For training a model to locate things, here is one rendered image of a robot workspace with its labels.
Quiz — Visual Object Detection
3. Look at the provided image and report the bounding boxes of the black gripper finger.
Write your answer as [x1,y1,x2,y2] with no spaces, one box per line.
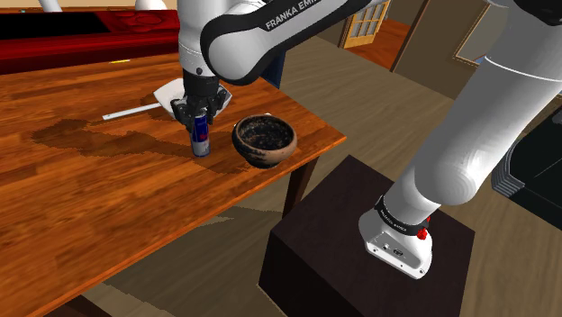
[169,97,195,134]
[204,88,230,127]

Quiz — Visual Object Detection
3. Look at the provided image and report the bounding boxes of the blue and silver drink can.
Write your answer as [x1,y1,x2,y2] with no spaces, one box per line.
[189,112,213,159]

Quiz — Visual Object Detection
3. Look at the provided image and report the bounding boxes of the dark brown clay bowl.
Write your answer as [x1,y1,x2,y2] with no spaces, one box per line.
[231,113,299,170]

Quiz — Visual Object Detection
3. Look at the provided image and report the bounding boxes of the blue chair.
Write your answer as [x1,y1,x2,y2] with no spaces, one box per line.
[261,49,287,90]

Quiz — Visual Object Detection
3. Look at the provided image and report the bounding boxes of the red cabinet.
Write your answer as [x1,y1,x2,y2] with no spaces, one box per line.
[0,7,182,77]

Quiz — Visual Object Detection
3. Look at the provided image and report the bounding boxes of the brown wooden table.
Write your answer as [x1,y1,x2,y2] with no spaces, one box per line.
[0,52,348,317]

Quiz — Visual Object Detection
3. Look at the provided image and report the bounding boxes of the dark robot stand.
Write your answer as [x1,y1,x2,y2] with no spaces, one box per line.
[258,153,476,317]

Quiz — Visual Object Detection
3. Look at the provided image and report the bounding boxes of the wooden glazed door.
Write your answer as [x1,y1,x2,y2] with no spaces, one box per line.
[337,0,393,50]

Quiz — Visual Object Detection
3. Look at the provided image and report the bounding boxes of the black and grey appliance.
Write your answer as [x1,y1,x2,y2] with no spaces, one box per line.
[490,106,562,231]

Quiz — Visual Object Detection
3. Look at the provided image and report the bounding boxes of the white long-handled scoop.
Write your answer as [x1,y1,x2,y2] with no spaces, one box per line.
[102,77,233,122]

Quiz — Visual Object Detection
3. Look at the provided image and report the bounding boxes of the wood-framed wall picture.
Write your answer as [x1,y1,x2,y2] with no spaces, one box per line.
[451,3,492,68]

